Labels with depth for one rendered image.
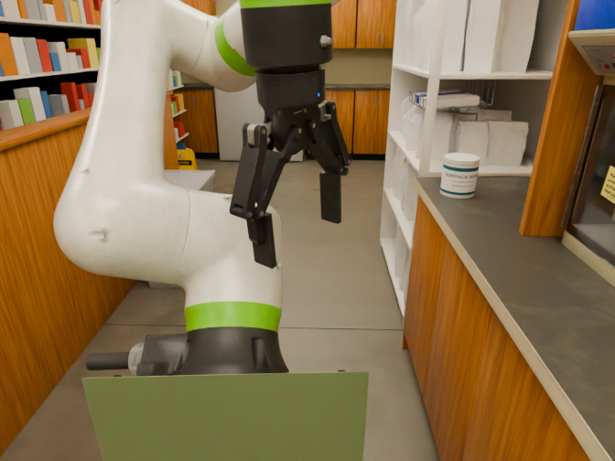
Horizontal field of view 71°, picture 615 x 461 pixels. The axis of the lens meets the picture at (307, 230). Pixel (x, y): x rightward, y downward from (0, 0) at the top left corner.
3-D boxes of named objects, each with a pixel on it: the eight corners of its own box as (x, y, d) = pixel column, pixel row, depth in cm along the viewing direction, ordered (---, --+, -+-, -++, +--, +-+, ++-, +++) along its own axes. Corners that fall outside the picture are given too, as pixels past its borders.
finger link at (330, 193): (318, 173, 58) (322, 171, 58) (320, 219, 61) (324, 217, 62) (337, 176, 56) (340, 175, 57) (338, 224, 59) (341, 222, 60)
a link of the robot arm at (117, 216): (37, 285, 51) (97, 15, 78) (173, 299, 60) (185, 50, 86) (50, 234, 42) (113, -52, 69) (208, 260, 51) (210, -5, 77)
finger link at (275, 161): (306, 129, 48) (298, 123, 46) (267, 222, 47) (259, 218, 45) (279, 125, 50) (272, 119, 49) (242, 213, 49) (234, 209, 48)
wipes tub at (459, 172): (468, 188, 175) (473, 152, 169) (479, 198, 163) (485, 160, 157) (436, 188, 175) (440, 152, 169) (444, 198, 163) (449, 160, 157)
